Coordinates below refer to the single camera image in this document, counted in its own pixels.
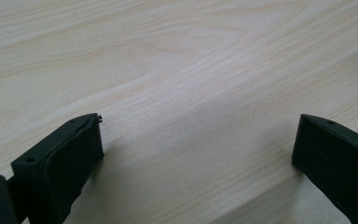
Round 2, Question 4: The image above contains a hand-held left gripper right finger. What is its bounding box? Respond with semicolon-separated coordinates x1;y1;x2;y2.
292;113;358;224

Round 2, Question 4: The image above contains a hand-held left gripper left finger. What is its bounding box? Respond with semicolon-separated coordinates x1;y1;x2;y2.
10;113;104;224

